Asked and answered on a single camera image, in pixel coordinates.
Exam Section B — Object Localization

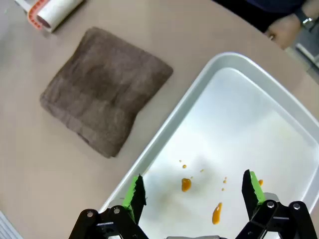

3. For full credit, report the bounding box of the orange sauce streak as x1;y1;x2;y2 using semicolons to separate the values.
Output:
211;202;223;225

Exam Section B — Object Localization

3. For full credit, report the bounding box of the person in purple jacket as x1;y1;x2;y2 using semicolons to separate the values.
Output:
211;0;309;33

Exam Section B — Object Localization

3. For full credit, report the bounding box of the brown towel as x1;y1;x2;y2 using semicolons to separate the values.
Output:
39;26;174;159

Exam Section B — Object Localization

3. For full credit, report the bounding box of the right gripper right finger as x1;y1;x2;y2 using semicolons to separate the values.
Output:
235;169;319;239

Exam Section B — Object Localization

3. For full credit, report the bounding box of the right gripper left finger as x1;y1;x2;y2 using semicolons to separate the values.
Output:
68;173;150;239

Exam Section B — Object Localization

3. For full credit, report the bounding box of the person's left hand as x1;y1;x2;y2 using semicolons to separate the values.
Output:
265;15;301;49

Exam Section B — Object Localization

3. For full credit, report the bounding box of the black wrist watch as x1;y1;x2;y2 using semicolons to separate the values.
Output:
294;4;317;32

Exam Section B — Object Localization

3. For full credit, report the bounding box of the silver metal tray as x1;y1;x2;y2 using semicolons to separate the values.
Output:
98;51;319;239

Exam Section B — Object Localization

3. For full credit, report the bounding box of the person's left forearm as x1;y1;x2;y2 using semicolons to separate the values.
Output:
303;0;319;18

